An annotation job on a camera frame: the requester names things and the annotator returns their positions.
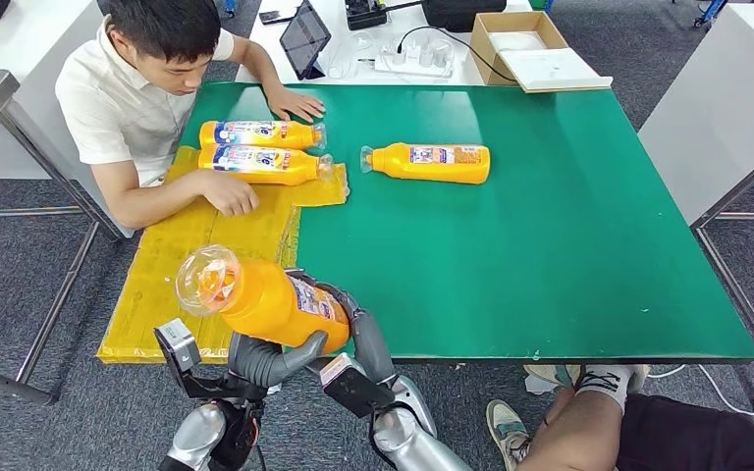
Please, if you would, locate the white foam insert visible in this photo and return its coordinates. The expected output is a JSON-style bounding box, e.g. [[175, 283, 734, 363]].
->
[[487, 30, 551, 53]]

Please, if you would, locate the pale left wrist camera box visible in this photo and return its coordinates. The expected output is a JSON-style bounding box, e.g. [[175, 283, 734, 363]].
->
[[153, 318, 204, 385]]

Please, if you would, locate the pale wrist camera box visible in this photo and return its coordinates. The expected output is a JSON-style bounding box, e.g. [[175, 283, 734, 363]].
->
[[153, 318, 204, 385], [319, 352, 397, 419]]

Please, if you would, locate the white power strip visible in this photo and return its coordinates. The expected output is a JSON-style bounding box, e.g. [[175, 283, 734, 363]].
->
[[373, 48, 455, 79]]

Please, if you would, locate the orange detergent bottle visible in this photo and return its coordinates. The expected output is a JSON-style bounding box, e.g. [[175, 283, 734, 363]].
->
[[175, 243, 352, 356], [198, 120, 328, 153], [197, 143, 335, 187], [359, 142, 492, 185]]

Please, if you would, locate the white floor cable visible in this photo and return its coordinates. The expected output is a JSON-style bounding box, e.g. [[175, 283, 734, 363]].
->
[[646, 365, 754, 421]]

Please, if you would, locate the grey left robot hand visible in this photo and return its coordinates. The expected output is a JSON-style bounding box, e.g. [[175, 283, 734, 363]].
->
[[227, 328, 330, 392]]

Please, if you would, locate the person with white sock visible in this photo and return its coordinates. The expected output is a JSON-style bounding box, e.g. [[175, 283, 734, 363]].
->
[[486, 365, 754, 471]]

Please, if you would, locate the white flat box lid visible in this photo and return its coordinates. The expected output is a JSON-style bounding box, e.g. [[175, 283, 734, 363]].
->
[[499, 47, 614, 94]]

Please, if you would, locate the seated person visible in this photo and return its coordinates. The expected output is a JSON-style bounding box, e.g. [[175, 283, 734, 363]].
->
[[54, 0, 326, 230]]

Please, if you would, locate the person's right hand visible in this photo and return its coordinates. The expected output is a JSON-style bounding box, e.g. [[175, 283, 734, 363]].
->
[[201, 170, 261, 218]]

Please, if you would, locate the white table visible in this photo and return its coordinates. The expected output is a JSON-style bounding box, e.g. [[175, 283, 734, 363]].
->
[[234, 0, 534, 87], [636, 3, 754, 417], [0, 0, 137, 240]]

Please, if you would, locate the black cable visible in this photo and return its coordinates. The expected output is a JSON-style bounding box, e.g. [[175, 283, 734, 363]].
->
[[395, 26, 518, 84]]

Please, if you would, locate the black bag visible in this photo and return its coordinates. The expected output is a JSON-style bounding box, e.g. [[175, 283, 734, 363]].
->
[[420, 0, 508, 32]]

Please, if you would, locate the brown cardboard box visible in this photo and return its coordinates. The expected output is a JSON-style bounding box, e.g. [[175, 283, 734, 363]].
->
[[468, 11, 570, 87]]

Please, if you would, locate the person's left hand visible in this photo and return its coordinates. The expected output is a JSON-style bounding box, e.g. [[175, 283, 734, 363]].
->
[[266, 85, 326, 125]]

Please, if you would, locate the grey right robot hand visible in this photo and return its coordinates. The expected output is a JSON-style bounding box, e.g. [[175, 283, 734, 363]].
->
[[286, 267, 397, 388]]

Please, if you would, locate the black phone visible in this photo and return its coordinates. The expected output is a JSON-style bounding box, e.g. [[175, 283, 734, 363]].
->
[[258, 7, 297, 26]]

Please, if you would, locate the black tablet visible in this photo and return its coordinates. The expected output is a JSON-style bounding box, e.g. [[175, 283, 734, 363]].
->
[[278, 0, 333, 81]]

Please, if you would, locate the black charger device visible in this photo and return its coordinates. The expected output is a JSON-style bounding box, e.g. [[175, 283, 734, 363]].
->
[[344, 0, 388, 31]]

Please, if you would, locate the clear plastic packaging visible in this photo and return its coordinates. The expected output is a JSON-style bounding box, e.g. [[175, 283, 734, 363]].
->
[[326, 30, 380, 80]]

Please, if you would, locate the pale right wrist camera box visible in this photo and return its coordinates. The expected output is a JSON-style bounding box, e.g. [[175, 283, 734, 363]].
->
[[319, 352, 397, 419]]

